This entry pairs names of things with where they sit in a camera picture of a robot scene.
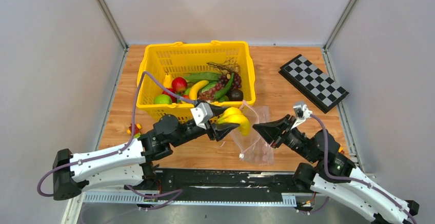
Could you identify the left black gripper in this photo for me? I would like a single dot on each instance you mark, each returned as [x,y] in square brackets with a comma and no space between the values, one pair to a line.
[221,130]

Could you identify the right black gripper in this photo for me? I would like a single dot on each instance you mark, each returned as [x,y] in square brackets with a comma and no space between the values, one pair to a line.
[271,130]

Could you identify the yellow banana bunch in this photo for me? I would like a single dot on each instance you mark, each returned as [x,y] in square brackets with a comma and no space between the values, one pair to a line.
[235,116]

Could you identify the clear zip top bag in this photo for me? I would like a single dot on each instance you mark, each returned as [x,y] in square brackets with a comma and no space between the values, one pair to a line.
[253,148]

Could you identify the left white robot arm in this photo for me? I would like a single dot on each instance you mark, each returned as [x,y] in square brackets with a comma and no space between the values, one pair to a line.
[131,163]

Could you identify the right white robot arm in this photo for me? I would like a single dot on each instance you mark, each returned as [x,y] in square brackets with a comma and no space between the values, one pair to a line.
[331,173]

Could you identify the green chili pepper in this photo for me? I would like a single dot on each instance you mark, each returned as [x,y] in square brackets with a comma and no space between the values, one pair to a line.
[220,93]

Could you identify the dark avocado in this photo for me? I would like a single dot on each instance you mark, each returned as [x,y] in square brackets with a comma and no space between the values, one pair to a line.
[235,95]

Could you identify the single yellow banana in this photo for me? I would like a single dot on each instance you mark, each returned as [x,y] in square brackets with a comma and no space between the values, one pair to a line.
[193,94]

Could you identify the green leafy vegetable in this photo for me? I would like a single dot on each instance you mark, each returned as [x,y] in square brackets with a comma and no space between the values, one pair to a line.
[197,77]

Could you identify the red bell pepper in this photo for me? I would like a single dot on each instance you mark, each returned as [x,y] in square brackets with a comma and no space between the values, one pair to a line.
[173,99]

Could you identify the red apple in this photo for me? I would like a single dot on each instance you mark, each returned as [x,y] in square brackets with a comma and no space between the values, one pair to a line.
[179,84]

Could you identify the green apple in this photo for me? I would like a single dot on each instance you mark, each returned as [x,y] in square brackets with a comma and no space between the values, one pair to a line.
[162,99]

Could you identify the yellow pear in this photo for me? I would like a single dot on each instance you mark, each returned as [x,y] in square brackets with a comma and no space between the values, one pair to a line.
[167,82]

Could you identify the folded black chessboard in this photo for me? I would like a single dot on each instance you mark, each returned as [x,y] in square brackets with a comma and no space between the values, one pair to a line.
[313,83]

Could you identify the yellow plastic basket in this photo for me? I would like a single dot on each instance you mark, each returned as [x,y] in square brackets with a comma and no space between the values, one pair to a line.
[179,59]

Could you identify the colourful toy block car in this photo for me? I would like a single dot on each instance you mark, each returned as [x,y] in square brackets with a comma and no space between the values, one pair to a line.
[134,130]

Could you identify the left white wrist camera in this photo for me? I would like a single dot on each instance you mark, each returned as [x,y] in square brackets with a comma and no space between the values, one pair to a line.
[201,114]

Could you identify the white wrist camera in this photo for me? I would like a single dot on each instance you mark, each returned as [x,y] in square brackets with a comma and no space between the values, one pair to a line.
[201,114]
[302,113]

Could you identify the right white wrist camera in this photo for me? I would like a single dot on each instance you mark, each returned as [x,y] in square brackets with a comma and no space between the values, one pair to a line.
[302,113]

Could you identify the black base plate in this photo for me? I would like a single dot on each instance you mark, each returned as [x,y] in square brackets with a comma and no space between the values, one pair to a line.
[169,180]

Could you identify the white slotted cable duct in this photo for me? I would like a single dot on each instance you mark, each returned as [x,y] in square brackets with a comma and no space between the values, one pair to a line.
[197,196]

